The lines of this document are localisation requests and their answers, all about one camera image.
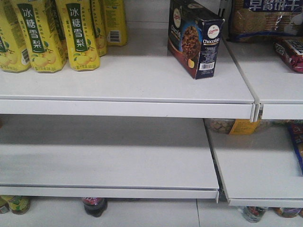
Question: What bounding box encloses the dark blue cookie box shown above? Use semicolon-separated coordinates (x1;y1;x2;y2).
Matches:
168;0;225;79

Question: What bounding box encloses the white store shelving unit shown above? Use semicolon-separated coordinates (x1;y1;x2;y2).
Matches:
0;0;303;207

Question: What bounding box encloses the clear plastic cookie tub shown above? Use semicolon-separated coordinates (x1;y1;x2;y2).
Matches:
205;118;293;135

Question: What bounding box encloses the dark cola bottle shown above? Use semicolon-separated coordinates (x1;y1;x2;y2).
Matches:
82;197;107;218

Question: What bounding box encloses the rear pear drink bottle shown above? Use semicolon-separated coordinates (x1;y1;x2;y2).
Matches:
102;0;127;46

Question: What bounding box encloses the yellow pear drink bottle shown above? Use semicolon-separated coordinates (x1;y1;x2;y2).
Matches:
10;0;66;73

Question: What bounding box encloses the blue biscuit bag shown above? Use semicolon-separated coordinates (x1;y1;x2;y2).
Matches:
228;0;303;43

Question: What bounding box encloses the clear bottle red label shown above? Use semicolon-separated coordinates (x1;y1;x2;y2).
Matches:
242;206;268;223

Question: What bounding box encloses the blue snack bag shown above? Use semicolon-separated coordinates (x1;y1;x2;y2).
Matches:
287;123;303;175

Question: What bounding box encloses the far left pear bottle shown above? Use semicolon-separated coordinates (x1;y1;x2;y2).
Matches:
0;0;31;73

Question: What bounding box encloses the red snack packet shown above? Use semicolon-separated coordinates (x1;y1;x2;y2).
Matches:
273;36;303;73

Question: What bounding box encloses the green label tea bottle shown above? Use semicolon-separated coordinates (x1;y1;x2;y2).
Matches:
7;195;30;215

